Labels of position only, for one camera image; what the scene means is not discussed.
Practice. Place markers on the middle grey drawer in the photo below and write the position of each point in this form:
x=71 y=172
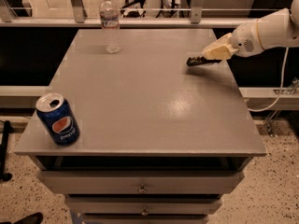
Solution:
x=159 y=205

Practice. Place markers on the black office chair base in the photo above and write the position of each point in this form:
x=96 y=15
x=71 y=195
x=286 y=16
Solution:
x=133 y=9

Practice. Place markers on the blue pepsi can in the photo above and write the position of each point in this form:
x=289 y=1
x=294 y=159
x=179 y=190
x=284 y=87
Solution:
x=56 y=115

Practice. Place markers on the bottom grey drawer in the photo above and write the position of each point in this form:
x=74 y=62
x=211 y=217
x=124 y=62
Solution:
x=150 y=219

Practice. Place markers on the grey drawer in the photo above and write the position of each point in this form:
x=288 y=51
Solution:
x=140 y=182
x=150 y=219
x=159 y=205

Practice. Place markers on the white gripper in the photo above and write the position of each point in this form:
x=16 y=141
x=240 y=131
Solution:
x=245 y=41

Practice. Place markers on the black rxbar chocolate bar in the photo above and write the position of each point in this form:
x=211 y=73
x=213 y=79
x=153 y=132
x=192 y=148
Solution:
x=197 y=61

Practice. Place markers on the metal railing frame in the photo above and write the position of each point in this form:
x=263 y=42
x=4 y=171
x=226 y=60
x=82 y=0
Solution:
x=159 y=13

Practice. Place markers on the black shoe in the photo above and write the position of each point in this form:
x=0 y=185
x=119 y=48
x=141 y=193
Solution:
x=35 y=218

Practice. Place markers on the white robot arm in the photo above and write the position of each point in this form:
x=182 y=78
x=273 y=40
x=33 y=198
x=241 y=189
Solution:
x=278 y=29

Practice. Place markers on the clear plastic water bottle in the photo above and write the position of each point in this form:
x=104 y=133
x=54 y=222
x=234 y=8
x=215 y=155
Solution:
x=109 y=17

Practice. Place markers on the top grey drawer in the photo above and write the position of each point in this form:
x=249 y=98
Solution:
x=140 y=182

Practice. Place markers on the grey drawer cabinet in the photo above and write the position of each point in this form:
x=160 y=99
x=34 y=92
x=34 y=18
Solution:
x=145 y=109

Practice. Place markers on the black stand on floor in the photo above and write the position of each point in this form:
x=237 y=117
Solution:
x=7 y=130

